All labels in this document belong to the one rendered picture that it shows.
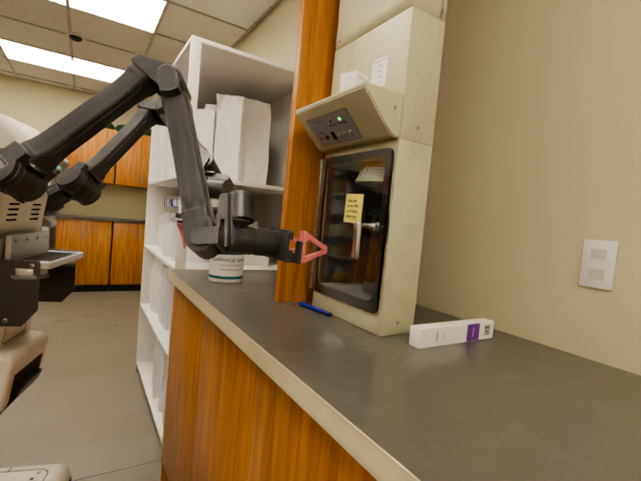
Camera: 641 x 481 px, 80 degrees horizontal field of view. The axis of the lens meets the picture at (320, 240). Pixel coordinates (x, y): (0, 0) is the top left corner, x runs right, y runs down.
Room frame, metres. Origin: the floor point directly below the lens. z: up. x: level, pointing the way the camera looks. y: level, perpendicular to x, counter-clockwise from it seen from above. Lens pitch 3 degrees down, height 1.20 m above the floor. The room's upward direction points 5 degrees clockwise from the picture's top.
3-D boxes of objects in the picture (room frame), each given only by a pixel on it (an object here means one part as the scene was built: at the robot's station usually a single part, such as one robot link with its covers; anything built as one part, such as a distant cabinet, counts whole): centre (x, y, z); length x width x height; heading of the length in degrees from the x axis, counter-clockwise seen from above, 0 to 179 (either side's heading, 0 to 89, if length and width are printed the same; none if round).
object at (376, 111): (1.00, -0.03, 1.46); 0.32 x 0.12 x 0.10; 32
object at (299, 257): (0.81, 0.03, 1.14); 0.09 x 0.07 x 0.07; 122
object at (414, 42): (1.09, -0.18, 1.33); 0.32 x 0.25 x 0.77; 32
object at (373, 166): (1.02, -0.07, 1.19); 0.30 x 0.01 x 0.40; 32
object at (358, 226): (0.92, -0.10, 1.17); 0.05 x 0.03 x 0.10; 122
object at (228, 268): (1.45, 0.35, 1.02); 0.13 x 0.13 x 0.15
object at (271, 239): (0.80, 0.11, 1.15); 0.10 x 0.07 x 0.07; 32
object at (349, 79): (0.96, -0.05, 1.54); 0.05 x 0.05 x 0.06; 49
